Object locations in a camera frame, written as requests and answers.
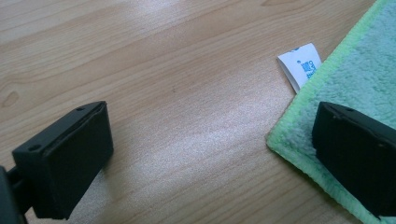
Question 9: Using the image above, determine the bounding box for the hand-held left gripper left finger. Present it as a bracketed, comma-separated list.
[11, 100, 115, 221]

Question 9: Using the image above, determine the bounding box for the green cloth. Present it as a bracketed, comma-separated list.
[265, 0, 396, 224]

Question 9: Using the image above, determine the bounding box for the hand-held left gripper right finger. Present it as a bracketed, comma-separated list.
[311, 101, 396, 219]

